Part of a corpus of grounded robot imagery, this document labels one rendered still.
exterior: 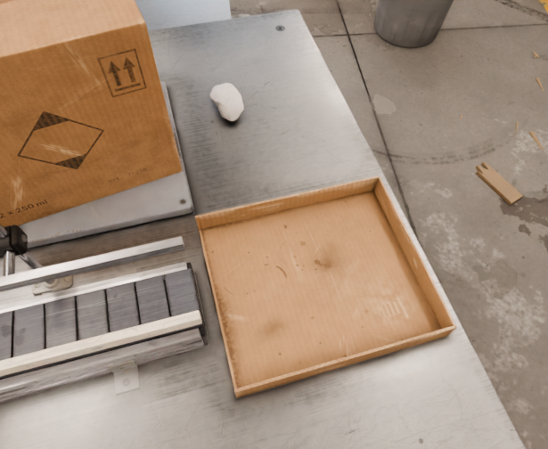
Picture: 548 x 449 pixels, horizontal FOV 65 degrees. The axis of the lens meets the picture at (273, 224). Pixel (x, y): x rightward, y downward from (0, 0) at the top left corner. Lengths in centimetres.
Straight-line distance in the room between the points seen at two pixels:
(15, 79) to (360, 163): 52
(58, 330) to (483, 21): 263
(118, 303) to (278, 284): 22
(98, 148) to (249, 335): 33
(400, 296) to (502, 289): 112
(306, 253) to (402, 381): 22
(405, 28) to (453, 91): 40
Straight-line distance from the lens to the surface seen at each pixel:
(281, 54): 97
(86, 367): 59
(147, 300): 59
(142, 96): 60
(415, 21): 242
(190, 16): 108
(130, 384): 62
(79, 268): 55
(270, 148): 78
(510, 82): 251
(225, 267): 65
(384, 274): 67
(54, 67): 56
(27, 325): 64
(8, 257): 59
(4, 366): 59
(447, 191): 190
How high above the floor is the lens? 142
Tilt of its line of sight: 59 degrees down
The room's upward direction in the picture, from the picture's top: 3 degrees clockwise
